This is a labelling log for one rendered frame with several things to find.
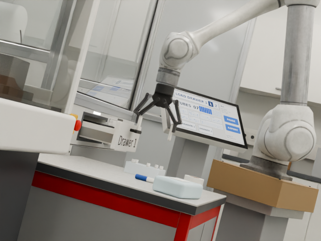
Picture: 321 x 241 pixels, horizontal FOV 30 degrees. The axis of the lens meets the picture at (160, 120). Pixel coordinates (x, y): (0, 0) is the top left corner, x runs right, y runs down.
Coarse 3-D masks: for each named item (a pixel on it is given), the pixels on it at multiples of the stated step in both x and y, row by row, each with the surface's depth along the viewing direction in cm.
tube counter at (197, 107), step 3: (195, 105) 324; (198, 105) 326; (195, 108) 323; (198, 108) 324; (201, 108) 325; (204, 108) 327; (207, 108) 328; (201, 111) 324; (204, 111) 325; (207, 111) 326; (210, 111) 328; (213, 111) 329; (216, 111) 331; (219, 111) 332; (210, 114) 326; (213, 114) 328; (216, 114) 329; (219, 114) 330
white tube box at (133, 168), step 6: (126, 162) 205; (126, 168) 204; (132, 168) 204; (138, 168) 203; (144, 168) 203; (150, 168) 202; (144, 174) 202; (150, 174) 202; (156, 174) 201; (162, 174) 206
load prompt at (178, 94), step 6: (174, 90) 322; (174, 96) 320; (180, 96) 322; (186, 96) 325; (192, 96) 327; (198, 102) 327; (204, 102) 330; (210, 102) 332; (216, 102) 335; (216, 108) 332
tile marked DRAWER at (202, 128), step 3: (198, 126) 316; (201, 126) 317; (204, 126) 318; (201, 129) 315; (204, 129) 317; (207, 129) 318; (210, 129) 319; (204, 132) 315; (207, 132) 316; (210, 132) 318
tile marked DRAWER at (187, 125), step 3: (183, 120) 312; (183, 123) 311; (186, 123) 312; (189, 123) 313; (192, 123) 314; (183, 126) 309; (186, 126) 311; (189, 126) 312; (192, 126) 313; (195, 126) 314; (192, 129) 312; (195, 129) 313
